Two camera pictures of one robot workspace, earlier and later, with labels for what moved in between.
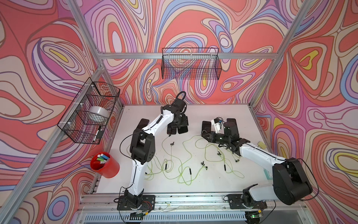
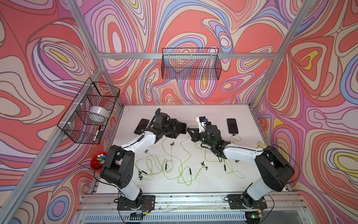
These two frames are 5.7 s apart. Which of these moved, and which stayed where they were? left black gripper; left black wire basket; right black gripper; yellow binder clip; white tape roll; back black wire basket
Moved: right black gripper; left black gripper
Stayed: yellow binder clip; left black wire basket; white tape roll; back black wire basket
